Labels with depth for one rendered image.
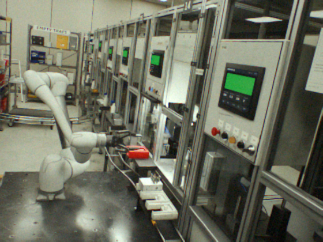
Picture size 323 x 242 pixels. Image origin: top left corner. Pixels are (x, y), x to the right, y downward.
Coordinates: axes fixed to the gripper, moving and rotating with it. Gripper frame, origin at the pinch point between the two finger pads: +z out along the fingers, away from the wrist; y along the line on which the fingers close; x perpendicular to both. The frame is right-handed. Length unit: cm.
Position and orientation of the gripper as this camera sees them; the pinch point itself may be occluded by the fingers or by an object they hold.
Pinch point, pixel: (136, 142)
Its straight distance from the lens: 185.2
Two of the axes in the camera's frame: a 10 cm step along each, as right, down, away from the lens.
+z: 9.3, 0.5, 3.6
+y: 1.4, -9.6, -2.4
